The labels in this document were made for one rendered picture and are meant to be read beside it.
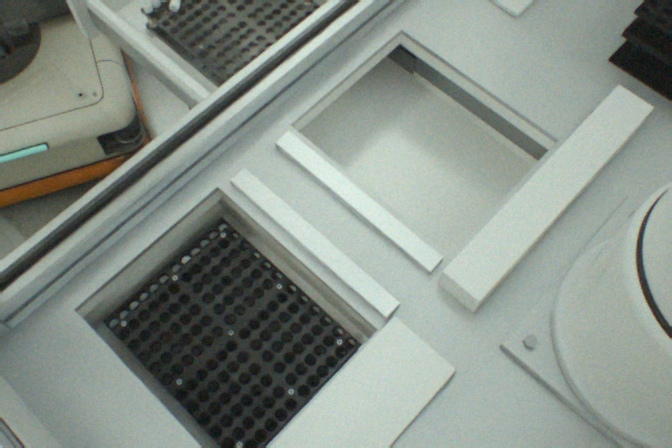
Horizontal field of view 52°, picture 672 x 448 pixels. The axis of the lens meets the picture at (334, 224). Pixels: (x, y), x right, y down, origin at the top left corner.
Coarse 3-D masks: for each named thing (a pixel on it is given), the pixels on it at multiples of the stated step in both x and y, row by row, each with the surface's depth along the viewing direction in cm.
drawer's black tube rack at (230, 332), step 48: (240, 240) 79; (192, 288) 76; (240, 288) 79; (288, 288) 79; (144, 336) 77; (192, 336) 74; (240, 336) 75; (288, 336) 77; (336, 336) 77; (192, 384) 74; (240, 384) 72; (288, 384) 72; (240, 432) 72
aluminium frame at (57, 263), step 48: (384, 0) 84; (336, 48) 83; (240, 96) 77; (288, 96) 82; (192, 144) 74; (144, 192) 72; (96, 240) 71; (0, 288) 66; (48, 288) 70; (0, 336) 69; (0, 432) 52
